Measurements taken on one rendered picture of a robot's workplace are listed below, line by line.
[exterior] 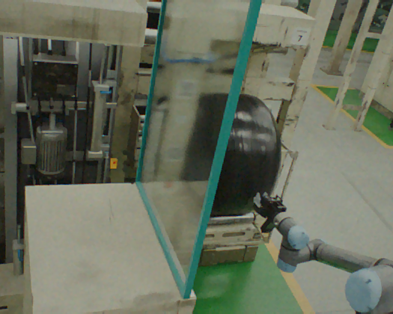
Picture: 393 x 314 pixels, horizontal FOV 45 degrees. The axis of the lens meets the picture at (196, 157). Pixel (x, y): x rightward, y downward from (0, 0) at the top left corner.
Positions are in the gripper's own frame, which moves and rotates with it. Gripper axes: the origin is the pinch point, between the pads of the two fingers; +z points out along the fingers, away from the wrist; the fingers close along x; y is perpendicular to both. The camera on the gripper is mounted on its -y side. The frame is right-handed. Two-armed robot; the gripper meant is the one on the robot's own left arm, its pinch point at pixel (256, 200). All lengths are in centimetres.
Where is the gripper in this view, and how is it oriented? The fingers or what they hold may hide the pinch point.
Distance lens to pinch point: 201.8
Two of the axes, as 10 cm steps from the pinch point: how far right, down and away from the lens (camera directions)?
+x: -9.3, 0.1, -3.7
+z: -3.4, -3.9, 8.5
